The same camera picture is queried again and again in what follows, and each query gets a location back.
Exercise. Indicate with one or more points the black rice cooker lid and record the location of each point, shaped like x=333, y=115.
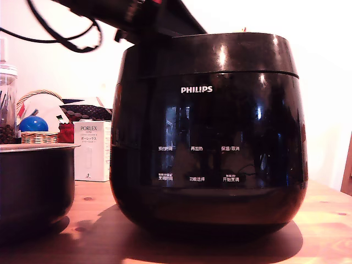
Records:
x=214, y=55

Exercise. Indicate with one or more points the black Philips rice cooker body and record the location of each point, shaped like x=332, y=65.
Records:
x=209, y=123

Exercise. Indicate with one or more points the small red orange object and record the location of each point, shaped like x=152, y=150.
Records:
x=244, y=29

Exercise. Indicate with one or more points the dark dotted cloth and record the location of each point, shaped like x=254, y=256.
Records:
x=88, y=111

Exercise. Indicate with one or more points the white Porlex cardboard box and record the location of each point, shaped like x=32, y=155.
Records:
x=92, y=148

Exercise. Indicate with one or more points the white cloth with coloured marks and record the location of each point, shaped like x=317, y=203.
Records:
x=46, y=108

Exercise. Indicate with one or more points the red fabric pouch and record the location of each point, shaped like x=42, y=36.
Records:
x=66, y=134

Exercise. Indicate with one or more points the blue ball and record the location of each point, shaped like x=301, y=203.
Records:
x=33, y=124

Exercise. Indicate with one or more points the clear glass jar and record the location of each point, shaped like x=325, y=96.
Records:
x=8, y=82

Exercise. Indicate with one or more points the woven wicker basket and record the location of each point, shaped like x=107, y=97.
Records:
x=38, y=138

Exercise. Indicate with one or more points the dark roasted coffee beans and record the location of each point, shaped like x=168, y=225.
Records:
x=7, y=134

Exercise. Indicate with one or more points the black inner pot silver rim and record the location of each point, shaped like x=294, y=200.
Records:
x=35, y=187

